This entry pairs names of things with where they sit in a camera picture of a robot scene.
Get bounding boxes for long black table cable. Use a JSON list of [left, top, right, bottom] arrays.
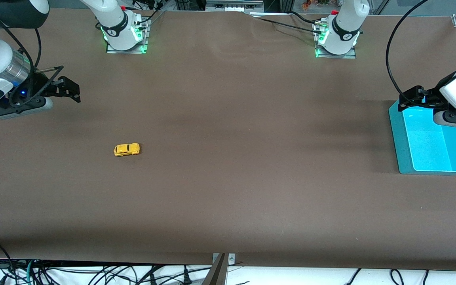
[[258, 17, 323, 34]]

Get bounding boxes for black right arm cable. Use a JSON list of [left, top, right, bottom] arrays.
[[0, 20, 42, 107]]

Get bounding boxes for short black table cable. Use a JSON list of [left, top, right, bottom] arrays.
[[289, 11, 319, 24]]

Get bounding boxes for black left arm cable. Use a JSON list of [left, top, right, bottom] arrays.
[[385, 0, 429, 95]]

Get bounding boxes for small metal edge bracket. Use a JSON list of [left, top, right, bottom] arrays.
[[212, 253, 236, 265]]

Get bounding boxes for yellow toy beetle car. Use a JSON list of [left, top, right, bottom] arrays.
[[113, 143, 141, 157]]

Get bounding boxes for green floor cable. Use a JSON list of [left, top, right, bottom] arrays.
[[24, 261, 35, 285]]

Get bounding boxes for small orange background objects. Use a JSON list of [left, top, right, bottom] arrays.
[[301, 0, 331, 9]]

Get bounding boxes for grey background device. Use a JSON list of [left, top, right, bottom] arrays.
[[205, 0, 265, 12]]

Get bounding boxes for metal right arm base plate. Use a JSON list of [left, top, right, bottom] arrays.
[[106, 18, 150, 54]]

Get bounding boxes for black base connector cables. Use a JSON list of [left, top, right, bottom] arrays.
[[131, 0, 166, 28]]

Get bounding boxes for cyan plastic bin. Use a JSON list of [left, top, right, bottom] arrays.
[[388, 99, 456, 175]]

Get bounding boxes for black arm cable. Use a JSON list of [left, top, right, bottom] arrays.
[[0, 20, 42, 107], [385, 0, 429, 95]]

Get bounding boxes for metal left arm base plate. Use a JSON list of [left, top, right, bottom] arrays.
[[315, 20, 357, 59]]

